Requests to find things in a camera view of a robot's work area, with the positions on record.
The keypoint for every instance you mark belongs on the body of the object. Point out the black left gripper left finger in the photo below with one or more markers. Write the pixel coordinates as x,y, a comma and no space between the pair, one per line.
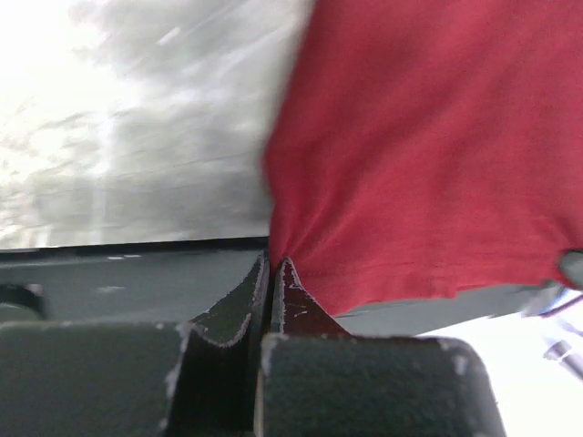
131,378

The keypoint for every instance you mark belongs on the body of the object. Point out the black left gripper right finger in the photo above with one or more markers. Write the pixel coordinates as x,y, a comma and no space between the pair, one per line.
317,379

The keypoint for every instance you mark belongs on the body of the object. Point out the dark red t shirt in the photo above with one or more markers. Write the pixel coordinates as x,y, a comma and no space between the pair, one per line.
426,148

